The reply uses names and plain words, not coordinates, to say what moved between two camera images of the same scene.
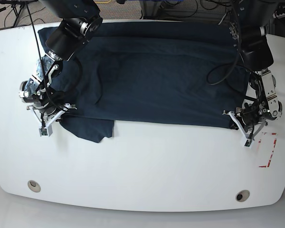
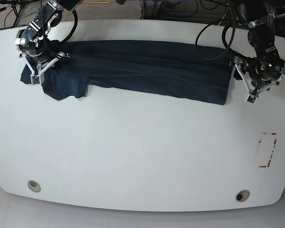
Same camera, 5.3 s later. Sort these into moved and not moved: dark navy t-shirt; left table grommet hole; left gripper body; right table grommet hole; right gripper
Moved: left gripper body; right gripper; dark navy t-shirt
Not moved: right table grommet hole; left table grommet hole
